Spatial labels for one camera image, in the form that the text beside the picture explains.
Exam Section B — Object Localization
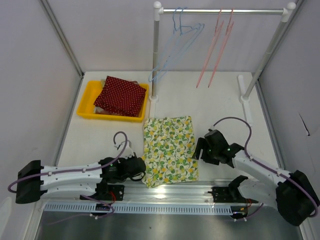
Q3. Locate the lemon print skirt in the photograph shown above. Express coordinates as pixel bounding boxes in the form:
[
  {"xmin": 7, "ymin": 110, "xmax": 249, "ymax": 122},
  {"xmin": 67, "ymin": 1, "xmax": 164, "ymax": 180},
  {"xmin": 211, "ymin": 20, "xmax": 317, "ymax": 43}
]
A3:
[{"xmin": 142, "ymin": 116, "xmax": 199, "ymax": 189}]

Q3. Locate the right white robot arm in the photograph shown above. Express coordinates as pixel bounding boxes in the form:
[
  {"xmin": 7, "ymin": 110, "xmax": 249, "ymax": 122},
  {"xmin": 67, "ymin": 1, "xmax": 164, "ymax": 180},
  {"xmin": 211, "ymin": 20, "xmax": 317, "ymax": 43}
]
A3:
[{"xmin": 193, "ymin": 130, "xmax": 320, "ymax": 226}]

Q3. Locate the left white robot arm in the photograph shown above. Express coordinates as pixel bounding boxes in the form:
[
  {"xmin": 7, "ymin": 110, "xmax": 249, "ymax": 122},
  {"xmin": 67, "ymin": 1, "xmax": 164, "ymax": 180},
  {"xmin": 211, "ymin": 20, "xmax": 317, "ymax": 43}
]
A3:
[{"xmin": 15, "ymin": 155, "xmax": 146, "ymax": 204}]

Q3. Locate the yellow plastic tray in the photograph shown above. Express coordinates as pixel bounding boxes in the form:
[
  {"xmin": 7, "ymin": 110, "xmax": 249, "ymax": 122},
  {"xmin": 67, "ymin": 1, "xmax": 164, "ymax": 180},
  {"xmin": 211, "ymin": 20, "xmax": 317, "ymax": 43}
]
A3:
[{"xmin": 76, "ymin": 80, "xmax": 149, "ymax": 123}]

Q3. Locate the red polka dot cloth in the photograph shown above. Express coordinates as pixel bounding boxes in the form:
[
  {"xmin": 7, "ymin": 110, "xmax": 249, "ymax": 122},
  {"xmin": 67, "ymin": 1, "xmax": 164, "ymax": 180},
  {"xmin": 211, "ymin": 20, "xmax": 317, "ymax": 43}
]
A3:
[{"xmin": 94, "ymin": 76, "xmax": 146, "ymax": 117}]

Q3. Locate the silver clothes rack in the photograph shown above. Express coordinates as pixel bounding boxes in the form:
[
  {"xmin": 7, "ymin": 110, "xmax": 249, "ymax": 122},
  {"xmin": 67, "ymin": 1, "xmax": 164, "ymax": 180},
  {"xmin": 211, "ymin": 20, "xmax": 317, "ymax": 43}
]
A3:
[{"xmin": 148, "ymin": 1, "xmax": 297, "ymax": 126}]

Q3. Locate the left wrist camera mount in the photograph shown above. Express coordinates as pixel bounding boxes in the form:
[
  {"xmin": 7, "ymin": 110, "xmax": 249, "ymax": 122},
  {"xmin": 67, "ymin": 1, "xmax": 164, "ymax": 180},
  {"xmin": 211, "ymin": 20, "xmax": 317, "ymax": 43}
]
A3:
[{"xmin": 114, "ymin": 140, "xmax": 136, "ymax": 159}]

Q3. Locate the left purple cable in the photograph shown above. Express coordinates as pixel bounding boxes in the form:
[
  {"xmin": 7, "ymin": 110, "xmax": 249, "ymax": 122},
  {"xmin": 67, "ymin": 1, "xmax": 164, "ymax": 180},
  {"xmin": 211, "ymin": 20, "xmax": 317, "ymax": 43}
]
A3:
[{"xmin": 8, "ymin": 131, "xmax": 130, "ymax": 223}]

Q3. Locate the purple cable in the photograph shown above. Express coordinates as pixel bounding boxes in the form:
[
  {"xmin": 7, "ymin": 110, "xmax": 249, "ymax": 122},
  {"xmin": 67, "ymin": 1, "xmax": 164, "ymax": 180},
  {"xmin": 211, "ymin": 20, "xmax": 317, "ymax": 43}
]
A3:
[
  {"xmin": 8, "ymin": 131, "xmax": 130, "ymax": 223},
  {"xmin": 212, "ymin": 117, "xmax": 318, "ymax": 222}
]

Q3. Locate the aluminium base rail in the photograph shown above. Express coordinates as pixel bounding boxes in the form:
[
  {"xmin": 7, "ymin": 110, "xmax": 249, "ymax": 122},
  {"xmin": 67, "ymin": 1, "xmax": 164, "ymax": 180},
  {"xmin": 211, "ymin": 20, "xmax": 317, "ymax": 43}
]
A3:
[{"xmin": 34, "ymin": 179, "xmax": 261, "ymax": 219}]

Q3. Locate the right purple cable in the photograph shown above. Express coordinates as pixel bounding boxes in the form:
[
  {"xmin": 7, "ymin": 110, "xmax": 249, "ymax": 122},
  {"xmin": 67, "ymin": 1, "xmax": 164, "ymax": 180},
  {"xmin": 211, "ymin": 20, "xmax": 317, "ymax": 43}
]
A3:
[{"xmin": 212, "ymin": 117, "xmax": 318, "ymax": 222}]

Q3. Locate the blue wire hanger front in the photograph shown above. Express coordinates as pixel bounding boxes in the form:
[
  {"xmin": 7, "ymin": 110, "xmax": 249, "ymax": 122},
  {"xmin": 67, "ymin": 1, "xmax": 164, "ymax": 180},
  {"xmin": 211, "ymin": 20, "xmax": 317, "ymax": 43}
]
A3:
[{"xmin": 148, "ymin": 6, "xmax": 205, "ymax": 83}]

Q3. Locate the blue wire hanger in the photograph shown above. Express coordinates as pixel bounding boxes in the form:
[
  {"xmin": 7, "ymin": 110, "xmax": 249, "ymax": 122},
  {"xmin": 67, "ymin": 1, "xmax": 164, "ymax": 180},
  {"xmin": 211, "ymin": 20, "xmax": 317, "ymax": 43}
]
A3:
[
  {"xmin": 148, "ymin": 6, "xmax": 205, "ymax": 83},
  {"xmin": 149, "ymin": 6, "xmax": 203, "ymax": 83}
]

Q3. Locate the blue wire hanger back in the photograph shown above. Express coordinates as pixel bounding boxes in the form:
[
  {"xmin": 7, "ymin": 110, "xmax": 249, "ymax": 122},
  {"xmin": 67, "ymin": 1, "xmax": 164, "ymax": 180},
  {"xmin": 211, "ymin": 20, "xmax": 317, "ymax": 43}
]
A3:
[{"xmin": 149, "ymin": 6, "xmax": 203, "ymax": 83}]

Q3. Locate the pink wire hanger left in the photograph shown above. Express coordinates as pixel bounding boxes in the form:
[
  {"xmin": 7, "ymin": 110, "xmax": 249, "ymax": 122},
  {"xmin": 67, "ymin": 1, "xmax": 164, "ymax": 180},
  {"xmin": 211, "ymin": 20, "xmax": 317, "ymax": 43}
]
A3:
[{"xmin": 196, "ymin": 8, "xmax": 224, "ymax": 88}]

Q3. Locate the pink wire hanger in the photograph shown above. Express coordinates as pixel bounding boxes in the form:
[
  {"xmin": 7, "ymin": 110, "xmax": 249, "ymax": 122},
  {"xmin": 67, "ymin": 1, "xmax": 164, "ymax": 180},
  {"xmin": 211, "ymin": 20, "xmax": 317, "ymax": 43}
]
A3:
[
  {"xmin": 196, "ymin": 8, "xmax": 224, "ymax": 88},
  {"xmin": 208, "ymin": 8, "xmax": 234, "ymax": 88}
]

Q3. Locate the pink wire hanger right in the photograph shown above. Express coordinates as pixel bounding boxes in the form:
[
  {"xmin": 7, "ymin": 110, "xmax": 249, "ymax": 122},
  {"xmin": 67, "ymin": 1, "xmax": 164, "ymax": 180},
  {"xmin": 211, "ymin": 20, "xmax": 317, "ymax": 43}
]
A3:
[{"xmin": 208, "ymin": 8, "xmax": 234, "ymax": 88}]

